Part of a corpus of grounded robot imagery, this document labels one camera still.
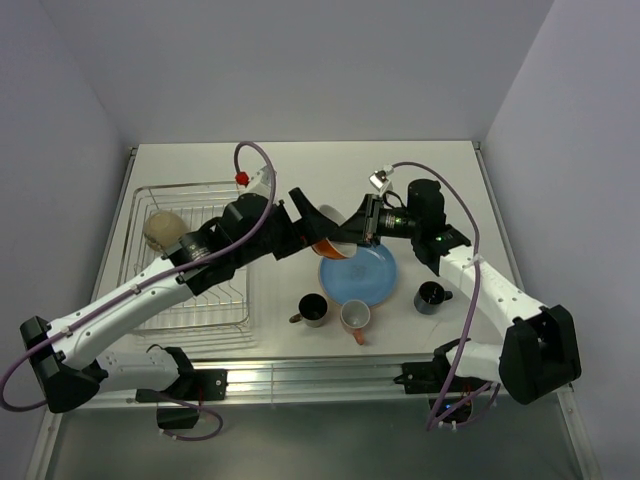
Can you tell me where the brown mug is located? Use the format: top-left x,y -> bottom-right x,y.
289,293 -> 328,328

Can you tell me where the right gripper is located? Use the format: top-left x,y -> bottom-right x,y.
329,193 -> 422,247

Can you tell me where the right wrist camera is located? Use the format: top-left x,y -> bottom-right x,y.
369,164 -> 395,196

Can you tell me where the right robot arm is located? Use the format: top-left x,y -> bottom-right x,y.
332,179 -> 582,405

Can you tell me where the beige bowl white inside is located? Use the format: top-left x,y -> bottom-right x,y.
142,210 -> 189,252

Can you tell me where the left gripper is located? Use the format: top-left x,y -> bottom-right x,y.
234,187 -> 337,267

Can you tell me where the orange bowl white inside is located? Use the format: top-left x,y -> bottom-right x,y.
312,204 -> 357,260

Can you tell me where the wire dish rack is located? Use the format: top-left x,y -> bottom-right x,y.
118,182 -> 249,334

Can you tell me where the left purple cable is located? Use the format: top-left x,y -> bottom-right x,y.
0,142 -> 276,444

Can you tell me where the dark blue mug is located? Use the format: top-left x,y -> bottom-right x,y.
413,281 -> 453,315

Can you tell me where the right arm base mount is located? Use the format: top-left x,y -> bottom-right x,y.
393,361 -> 476,424

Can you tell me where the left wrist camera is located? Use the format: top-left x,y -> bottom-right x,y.
235,166 -> 273,198

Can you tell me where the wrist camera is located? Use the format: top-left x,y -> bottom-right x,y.
369,164 -> 395,196
235,166 -> 273,198

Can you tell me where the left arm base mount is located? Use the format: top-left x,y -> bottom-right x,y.
155,369 -> 228,441

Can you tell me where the blue plate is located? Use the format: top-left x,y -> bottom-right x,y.
318,245 -> 398,307

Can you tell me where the aluminium frame rail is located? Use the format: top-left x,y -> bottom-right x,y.
29,349 -> 576,411

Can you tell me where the pink mug white inside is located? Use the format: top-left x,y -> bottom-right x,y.
340,299 -> 371,346

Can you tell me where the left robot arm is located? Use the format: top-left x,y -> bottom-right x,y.
20,188 -> 339,413

